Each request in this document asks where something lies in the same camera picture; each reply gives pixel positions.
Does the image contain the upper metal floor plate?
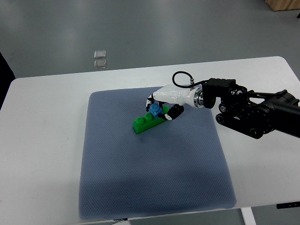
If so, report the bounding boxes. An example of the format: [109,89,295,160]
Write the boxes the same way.
[94,50,106,59]

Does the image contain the black table control panel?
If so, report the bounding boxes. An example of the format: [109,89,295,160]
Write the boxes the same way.
[276,202,300,209]

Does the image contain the small blue block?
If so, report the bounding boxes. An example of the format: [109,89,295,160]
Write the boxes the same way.
[149,103,163,119]

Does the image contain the white table leg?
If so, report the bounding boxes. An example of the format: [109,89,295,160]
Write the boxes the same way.
[240,207,256,225]

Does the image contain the long green block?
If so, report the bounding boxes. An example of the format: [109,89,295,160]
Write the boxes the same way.
[133,105,169,134]

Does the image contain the black robot wrist cable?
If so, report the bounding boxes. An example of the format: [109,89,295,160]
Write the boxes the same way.
[172,71,207,89]

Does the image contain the blue-grey textured mat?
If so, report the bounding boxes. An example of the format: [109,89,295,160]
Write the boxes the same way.
[79,88,236,220]

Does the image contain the wooden box corner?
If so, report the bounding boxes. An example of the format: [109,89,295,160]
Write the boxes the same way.
[265,0,300,11]

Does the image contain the dark object at left edge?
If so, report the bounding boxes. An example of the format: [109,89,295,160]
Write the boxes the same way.
[0,54,15,107]

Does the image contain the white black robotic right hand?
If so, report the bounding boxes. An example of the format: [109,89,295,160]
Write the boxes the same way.
[146,84,204,120]

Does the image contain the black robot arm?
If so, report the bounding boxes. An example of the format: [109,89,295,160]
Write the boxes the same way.
[202,78,300,139]

